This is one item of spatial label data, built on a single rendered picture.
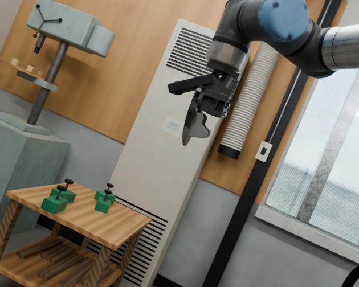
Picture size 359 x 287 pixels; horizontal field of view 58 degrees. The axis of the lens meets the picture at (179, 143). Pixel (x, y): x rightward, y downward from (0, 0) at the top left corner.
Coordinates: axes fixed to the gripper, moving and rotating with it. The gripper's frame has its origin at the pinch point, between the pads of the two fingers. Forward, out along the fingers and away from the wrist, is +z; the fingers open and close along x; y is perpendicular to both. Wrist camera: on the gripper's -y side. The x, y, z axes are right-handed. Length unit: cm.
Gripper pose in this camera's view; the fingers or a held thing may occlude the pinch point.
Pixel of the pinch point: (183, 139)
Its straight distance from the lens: 81.4
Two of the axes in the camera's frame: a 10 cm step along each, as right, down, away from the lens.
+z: -3.6, 9.2, 1.3
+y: 8.9, 3.9, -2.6
